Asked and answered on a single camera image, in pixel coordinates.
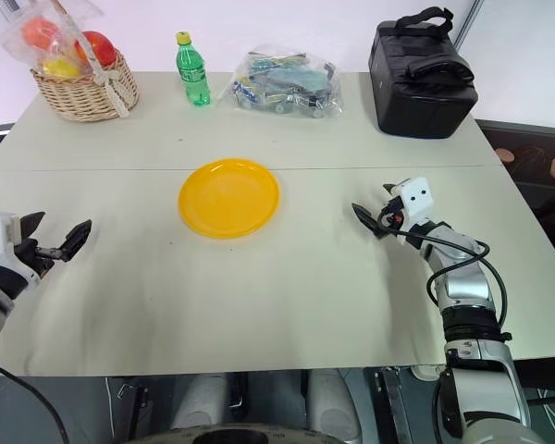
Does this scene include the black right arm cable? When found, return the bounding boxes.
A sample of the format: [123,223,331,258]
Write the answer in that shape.
[378,208,511,344]

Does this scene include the clear bag of parts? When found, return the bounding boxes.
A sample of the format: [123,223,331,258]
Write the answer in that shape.
[217,43,345,120]

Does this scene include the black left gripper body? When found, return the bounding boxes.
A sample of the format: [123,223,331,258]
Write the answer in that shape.
[13,239,57,279]

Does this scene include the yellow plastic plate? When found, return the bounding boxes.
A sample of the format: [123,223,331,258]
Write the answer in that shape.
[178,157,281,241]

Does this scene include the black fabric carry bag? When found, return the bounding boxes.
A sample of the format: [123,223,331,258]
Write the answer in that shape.
[367,6,480,141]

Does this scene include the dark side table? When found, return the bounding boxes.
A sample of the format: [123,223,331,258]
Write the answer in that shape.
[474,118,555,280]

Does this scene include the yellow lemon in bag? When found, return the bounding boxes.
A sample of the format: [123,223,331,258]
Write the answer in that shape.
[41,58,82,79]

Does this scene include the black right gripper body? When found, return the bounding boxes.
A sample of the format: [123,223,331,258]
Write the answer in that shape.
[376,195,407,234]

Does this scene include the red apple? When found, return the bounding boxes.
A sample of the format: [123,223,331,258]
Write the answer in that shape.
[75,31,118,68]

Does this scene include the white ribbon tag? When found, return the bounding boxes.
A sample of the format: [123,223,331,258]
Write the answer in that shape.
[88,68,131,119]

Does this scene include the grey rounded robot leg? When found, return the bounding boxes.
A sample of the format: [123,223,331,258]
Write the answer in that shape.
[172,371,228,431]
[304,368,367,441]

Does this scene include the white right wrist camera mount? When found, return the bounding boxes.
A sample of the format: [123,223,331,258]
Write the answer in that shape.
[387,176,436,245]

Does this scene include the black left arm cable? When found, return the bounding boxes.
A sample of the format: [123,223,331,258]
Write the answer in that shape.
[0,364,71,444]

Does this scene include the black metal table bracket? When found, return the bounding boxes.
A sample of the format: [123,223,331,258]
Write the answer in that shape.
[117,376,151,438]
[373,366,411,444]

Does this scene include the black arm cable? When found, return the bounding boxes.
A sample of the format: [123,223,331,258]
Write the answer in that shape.
[0,364,71,444]
[378,208,511,344]

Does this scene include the clear plastic fruit bag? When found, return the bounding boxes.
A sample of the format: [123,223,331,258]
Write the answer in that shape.
[0,0,108,78]

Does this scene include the dark rounded robot torso rim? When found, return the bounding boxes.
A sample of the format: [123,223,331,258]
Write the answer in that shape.
[131,423,369,444]

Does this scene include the green plastic bottle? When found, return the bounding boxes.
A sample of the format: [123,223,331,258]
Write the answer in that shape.
[175,31,213,108]

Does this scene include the woven wicker basket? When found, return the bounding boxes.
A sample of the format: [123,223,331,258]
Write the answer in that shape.
[30,49,141,123]

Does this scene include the orange fruit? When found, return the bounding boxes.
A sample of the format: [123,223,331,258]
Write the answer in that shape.
[21,17,62,50]

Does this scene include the white paper sheet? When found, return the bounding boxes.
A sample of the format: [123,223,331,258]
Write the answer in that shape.
[0,0,31,20]

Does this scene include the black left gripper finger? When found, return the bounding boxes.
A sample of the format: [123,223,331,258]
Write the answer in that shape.
[19,211,46,242]
[35,218,93,263]

